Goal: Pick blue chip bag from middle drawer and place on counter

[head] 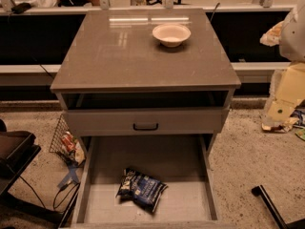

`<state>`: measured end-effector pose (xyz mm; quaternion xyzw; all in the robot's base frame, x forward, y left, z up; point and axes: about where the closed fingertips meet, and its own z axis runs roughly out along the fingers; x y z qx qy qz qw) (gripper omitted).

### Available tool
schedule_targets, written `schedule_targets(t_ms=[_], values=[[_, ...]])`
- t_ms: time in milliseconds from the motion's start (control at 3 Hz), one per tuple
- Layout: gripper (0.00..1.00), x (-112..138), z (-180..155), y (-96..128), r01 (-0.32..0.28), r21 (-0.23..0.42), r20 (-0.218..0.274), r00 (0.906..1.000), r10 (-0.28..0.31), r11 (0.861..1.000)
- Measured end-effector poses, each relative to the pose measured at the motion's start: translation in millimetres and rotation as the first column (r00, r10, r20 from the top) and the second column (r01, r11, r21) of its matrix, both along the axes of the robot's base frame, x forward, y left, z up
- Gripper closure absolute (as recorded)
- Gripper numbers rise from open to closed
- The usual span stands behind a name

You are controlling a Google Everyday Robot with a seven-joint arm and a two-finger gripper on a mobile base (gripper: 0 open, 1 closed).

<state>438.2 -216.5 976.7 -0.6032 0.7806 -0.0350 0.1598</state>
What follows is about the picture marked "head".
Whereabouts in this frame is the black metal leg right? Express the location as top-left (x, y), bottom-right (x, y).
top-left (252, 185), bottom-right (305, 229)

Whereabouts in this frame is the red soda can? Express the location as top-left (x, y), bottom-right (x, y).
top-left (61, 133), bottom-right (75, 152)

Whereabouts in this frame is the yellow cardboard box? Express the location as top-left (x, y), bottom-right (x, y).
top-left (261, 62), bottom-right (305, 132)

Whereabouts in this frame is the wire mesh basket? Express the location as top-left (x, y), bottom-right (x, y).
top-left (50, 116), bottom-right (86, 167)

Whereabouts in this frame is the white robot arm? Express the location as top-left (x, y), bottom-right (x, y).
top-left (279, 0), bottom-right (305, 62)

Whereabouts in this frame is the blue tape cross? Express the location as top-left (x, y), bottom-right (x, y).
top-left (58, 164), bottom-right (79, 188)

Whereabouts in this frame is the black cable on floor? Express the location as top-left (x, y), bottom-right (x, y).
top-left (18, 175), bottom-right (80, 212)

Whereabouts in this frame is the open grey bottom drawer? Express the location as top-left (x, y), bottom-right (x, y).
top-left (71, 135), bottom-right (219, 229)

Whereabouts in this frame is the white paper bowl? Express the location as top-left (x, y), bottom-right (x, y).
top-left (152, 24), bottom-right (191, 48)

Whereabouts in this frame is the closed grey drawer front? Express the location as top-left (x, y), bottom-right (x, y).
top-left (63, 108), bottom-right (229, 136)

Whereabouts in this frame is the black chair base left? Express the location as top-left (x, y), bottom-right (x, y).
top-left (0, 119), bottom-right (62, 225)

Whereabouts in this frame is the blue chip bag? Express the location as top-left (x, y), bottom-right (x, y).
top-left (117, 168), bottom-right (168, 213)

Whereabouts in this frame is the grey cabinet with glossy top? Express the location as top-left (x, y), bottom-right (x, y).
top-left (51, 9), bottom-right (240, 147)

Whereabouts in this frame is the black drawer handle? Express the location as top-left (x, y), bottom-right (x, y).
top-left (132, 123), bottom-right (159, 132)

